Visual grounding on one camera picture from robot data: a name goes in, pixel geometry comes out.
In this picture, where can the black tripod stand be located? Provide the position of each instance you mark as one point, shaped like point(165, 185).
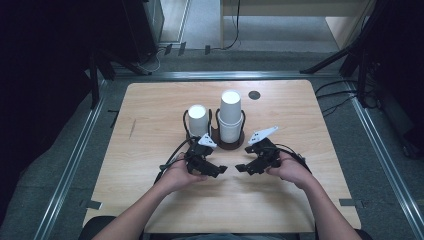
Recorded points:
point(353, 50)

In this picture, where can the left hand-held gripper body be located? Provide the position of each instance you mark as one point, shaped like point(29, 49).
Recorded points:
point(193, 156)

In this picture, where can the short white paper cup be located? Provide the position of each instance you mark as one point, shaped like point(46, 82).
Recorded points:
point(197, 121)

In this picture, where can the black round table grommet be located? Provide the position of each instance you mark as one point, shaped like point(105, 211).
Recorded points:
point(254, 95)

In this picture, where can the person's left hand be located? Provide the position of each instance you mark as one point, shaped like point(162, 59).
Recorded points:
point(175, 176)

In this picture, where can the light wooden desk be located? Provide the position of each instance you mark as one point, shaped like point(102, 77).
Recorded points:
point(293, 8)

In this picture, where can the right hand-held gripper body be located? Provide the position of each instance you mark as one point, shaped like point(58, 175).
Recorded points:
point(268, 153)

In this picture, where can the person's right hand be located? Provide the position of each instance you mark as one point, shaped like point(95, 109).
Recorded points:
point(291, 170)

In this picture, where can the black metal stand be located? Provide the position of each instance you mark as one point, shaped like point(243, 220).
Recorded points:
point(95, 80)

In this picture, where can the metal floor rail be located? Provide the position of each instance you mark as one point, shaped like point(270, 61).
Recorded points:
point(70, 166)
point(386, 160)
point(226, 75)

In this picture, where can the dark cabinet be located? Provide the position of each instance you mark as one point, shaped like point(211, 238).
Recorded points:
point(143, 26)

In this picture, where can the grey tape strip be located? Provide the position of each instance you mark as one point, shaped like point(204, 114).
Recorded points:
point(90, 204)
point(351, 202)

